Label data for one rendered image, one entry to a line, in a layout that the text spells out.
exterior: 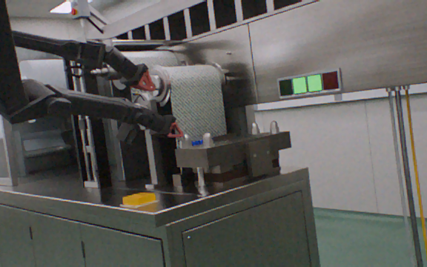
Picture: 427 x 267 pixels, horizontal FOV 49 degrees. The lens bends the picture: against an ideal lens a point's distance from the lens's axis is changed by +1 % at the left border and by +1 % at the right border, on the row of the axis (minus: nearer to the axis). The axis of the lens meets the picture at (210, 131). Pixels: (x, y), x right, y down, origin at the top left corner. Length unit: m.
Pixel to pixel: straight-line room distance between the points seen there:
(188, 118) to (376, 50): 0.65
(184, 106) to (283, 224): 0.52
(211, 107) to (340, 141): 2.76
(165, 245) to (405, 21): 0.89
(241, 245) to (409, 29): 0.78
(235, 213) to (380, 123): 2.83
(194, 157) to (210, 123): 0.26
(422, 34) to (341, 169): 3.10
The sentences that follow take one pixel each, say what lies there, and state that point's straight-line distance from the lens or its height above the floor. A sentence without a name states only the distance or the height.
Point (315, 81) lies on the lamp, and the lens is 1.55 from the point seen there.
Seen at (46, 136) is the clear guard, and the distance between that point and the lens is 2.48.
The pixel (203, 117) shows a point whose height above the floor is 1.12.
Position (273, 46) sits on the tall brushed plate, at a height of 1.33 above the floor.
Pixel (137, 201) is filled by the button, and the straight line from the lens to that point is 1.34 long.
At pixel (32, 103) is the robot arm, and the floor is 1.21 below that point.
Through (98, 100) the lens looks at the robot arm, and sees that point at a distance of 1.27.
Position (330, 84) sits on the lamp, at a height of 1.17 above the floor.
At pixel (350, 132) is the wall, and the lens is 4.28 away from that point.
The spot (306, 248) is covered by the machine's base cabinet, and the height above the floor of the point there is 0.62.
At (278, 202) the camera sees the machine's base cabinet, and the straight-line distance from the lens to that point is 1.55.
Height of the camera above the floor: 1.15
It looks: 3 degrees down
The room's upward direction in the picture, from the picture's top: 7 degrees counter-clockwise
